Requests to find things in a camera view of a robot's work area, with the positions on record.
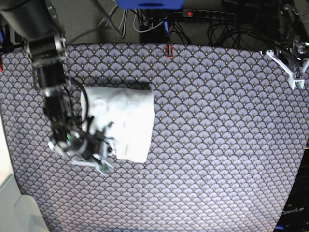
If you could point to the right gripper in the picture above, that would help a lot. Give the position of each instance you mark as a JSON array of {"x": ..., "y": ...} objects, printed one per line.
[{"x": 88, "y": 147}]

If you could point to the white T-shirt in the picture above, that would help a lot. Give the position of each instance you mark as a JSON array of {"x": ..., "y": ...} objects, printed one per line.
[{"x": 129, "y": 114}]

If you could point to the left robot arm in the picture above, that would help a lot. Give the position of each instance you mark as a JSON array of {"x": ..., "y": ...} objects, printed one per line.
[{"x": 291, "y": 47}]

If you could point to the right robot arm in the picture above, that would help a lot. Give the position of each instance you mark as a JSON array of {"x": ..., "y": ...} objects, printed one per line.
[{"x": 37, "y": 22}]

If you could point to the fan-patterned table cloth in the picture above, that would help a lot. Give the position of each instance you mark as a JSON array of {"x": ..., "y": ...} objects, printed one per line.
[{"x": 228, "y": 139}]

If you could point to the black power strip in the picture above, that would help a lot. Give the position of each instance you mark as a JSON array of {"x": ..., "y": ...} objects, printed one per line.
[{"x": 205, "y": 14}]

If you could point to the red clip on cloth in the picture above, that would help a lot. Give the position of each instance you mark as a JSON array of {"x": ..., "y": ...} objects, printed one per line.
[{"x": 169, "y": 51}]

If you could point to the blue box at top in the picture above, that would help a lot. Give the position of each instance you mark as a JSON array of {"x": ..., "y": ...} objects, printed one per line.
[{"x": 150, "y": 4}]

